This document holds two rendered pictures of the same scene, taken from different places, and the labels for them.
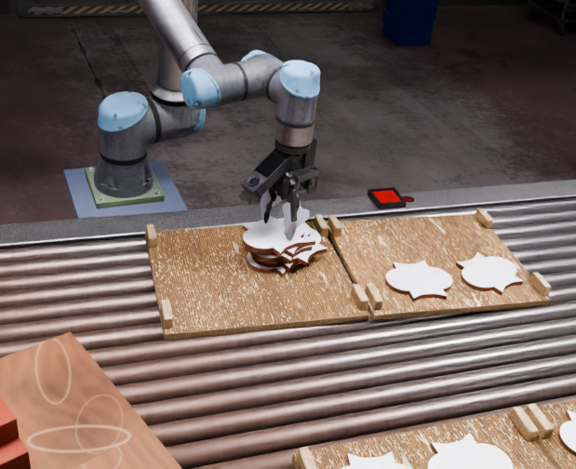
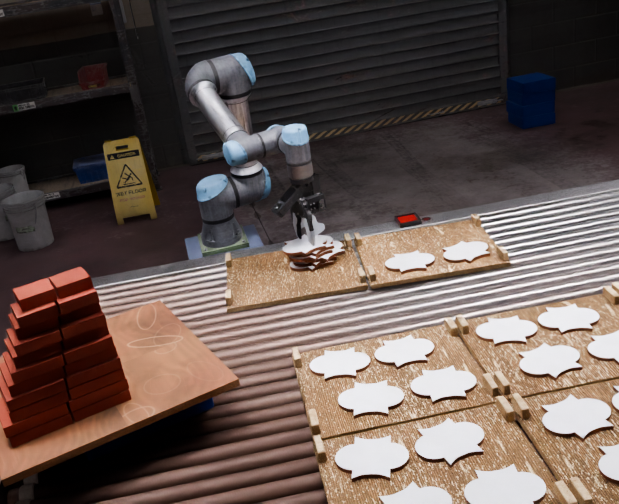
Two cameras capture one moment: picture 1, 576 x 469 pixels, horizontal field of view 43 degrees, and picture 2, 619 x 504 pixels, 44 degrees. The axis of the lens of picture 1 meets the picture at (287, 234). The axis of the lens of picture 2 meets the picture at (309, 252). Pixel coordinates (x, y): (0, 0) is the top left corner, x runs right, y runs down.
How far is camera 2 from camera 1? 97 cm
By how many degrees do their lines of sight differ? 17
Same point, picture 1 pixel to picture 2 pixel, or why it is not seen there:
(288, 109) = (289, 155)
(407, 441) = (368, 343)
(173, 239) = (244, 261)
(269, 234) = (300, 245)
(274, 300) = (303, 284)
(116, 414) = (177, 330)
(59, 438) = (144, 342)
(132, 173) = (224, 229)
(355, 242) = (372, 247)
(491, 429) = (429, 333)
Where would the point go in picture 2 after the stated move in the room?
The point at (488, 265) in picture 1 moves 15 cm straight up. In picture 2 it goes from (466, 247) to (464, 201)
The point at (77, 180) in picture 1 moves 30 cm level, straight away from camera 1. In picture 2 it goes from (193, 243) to (196, 215)
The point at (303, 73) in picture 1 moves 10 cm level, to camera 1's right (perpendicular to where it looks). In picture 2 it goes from (293, 130) to (327, 127)
